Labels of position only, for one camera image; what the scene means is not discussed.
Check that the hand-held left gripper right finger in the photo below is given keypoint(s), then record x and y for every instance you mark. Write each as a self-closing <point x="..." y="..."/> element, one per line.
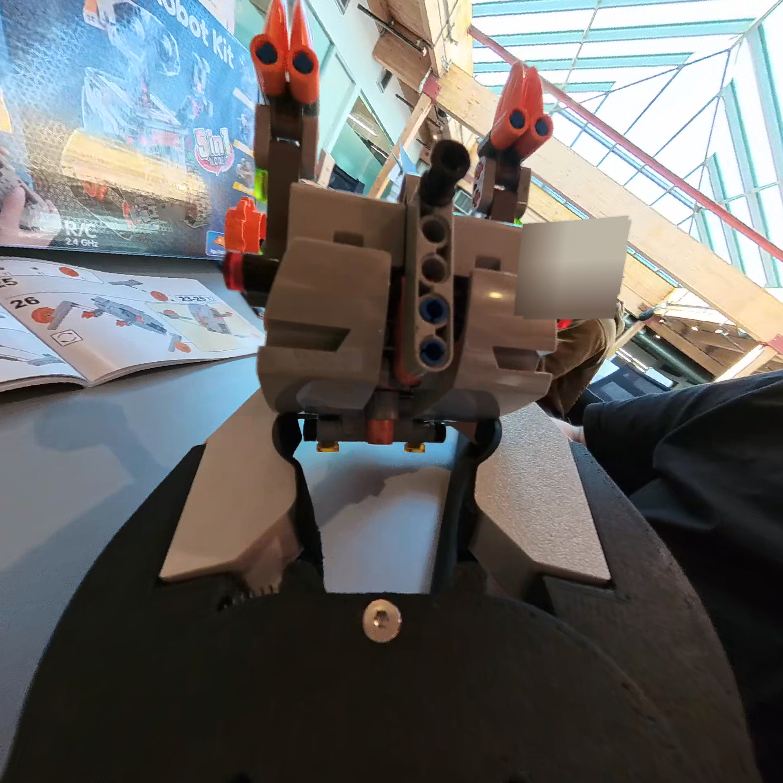
<point x="538" y="501"/>

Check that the grey orange building-block robot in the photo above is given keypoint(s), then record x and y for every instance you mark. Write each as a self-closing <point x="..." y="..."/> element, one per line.
<point x="330" y="293"/>

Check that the blue toy kit box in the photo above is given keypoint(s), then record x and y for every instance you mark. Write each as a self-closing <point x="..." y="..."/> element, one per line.
<point x="122" y="122"/>

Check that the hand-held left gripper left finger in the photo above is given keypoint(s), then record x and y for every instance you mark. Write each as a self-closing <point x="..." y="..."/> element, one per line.
<point x="232" y="501"/>

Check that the white instruction booklet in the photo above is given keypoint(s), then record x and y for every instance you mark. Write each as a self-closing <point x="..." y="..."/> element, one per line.
<point x="122" y="324"/>

